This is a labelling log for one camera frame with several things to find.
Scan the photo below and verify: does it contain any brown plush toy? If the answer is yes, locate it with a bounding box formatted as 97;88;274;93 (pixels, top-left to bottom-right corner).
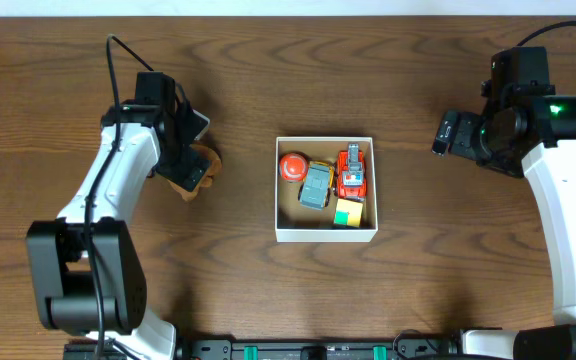
168;144;222;202

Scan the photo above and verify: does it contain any red toy fire truck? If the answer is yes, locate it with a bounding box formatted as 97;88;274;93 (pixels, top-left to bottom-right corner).
335;143;367;202

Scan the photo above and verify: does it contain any colourful puzzle cube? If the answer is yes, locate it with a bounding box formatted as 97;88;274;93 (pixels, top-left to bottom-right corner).
333;199;363;228

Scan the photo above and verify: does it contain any red toy ball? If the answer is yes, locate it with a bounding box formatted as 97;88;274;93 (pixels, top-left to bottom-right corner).
278;153;309;182

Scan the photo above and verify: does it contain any yellow grey toy truck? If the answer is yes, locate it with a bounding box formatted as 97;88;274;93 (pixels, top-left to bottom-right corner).
298;161;334;210

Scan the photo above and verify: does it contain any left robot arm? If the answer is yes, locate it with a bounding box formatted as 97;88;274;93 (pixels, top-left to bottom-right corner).
26;71;220;359

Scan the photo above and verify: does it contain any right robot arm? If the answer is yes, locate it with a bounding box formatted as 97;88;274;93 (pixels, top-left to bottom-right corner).
432;96;576;359

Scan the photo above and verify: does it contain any white cardboard box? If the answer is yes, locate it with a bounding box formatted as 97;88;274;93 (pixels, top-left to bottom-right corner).
274;136;379;243

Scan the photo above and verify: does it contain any left black cable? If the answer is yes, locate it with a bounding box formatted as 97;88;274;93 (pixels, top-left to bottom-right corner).
83;33;192;360

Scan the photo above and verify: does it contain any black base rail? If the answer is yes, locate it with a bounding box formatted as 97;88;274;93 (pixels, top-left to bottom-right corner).
62;334;469;360

